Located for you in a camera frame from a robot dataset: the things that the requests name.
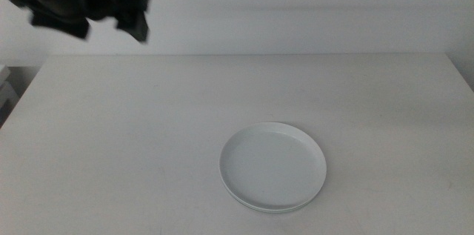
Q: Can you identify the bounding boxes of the white shallow bowl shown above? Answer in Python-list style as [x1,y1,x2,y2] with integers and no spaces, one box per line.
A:
[218,121,328,212]

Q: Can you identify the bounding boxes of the pale green shallow bowl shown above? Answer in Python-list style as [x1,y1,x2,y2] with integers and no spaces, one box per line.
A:
[229,197,319,214]

